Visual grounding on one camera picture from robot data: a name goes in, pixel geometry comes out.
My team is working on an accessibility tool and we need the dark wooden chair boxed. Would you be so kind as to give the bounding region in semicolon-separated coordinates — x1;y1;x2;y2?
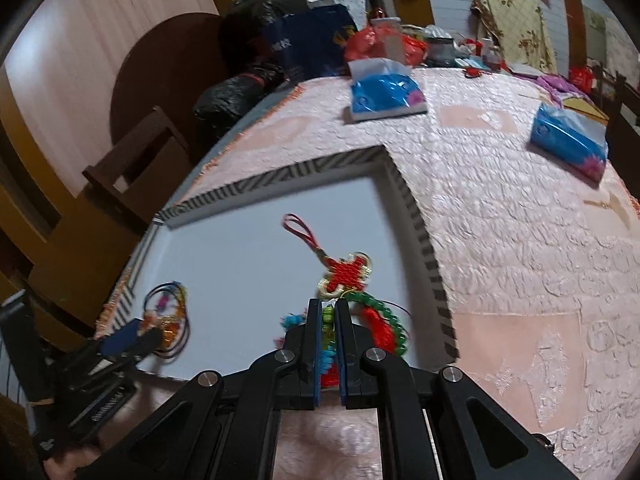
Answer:
592;62;640;136

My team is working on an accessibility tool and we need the green bead bracelet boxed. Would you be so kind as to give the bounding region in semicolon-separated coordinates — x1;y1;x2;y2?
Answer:
320;292;408;361

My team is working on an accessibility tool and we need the white paper bag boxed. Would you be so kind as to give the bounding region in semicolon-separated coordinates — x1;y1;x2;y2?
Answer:
307;0;368;31

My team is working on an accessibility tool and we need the blue tissue pack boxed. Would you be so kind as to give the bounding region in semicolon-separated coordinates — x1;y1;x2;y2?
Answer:
347;57;428;123
529;102;610;183

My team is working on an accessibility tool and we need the red plastic bag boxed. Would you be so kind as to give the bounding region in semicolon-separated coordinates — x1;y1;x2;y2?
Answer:
344;22;428;68

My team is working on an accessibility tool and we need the black plastic bag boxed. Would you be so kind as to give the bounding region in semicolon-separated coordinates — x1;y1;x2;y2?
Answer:
220;0;311;78
192;67;288;141

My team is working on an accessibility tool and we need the small jar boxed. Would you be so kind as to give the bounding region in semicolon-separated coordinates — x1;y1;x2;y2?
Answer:
480;37;503;72

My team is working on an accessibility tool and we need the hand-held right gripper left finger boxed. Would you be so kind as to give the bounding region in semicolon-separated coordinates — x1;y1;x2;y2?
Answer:
100;298;323;480

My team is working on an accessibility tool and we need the red knot tassel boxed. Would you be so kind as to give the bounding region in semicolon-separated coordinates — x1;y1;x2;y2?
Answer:
282;212;413;391

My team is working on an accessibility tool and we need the striped cardboard box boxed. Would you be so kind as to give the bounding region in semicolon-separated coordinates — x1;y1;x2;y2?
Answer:
97;144;460;386

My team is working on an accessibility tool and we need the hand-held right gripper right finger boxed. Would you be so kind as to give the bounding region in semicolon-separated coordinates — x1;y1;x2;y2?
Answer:
335;298;578;480

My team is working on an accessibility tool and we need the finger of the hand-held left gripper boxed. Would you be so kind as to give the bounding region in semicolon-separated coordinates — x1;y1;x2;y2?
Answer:
97;317;143;357
90;326;164;377

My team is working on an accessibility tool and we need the person's left hand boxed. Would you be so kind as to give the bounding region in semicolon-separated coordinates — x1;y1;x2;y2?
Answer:
44;444;101;480

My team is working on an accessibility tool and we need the floral quilted cloth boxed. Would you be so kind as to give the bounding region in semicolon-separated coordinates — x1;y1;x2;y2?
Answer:
470;0;558;76

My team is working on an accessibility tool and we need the purple cloth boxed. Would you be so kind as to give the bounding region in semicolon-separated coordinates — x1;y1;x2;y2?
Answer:
530;74;601;111

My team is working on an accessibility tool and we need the rainbow bead cord bracelet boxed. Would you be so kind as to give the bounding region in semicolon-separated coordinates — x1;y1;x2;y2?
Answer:
139;281;192;359

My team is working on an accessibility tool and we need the blue paper bag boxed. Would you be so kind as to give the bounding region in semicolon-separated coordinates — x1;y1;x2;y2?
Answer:
262;4;358;83

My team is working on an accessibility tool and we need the round wooden tabletop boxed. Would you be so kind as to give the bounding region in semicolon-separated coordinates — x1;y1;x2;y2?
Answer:
110;12;236;141

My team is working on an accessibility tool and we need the pink embroidered tablecloth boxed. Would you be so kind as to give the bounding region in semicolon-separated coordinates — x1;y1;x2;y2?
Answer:
95;67;640;480

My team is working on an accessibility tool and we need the metal pot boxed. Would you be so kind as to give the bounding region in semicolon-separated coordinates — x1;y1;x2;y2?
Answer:
425;25;458;66

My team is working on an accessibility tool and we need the brown wooden chair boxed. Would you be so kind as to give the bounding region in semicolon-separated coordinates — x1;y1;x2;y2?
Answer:
27;105;198;341

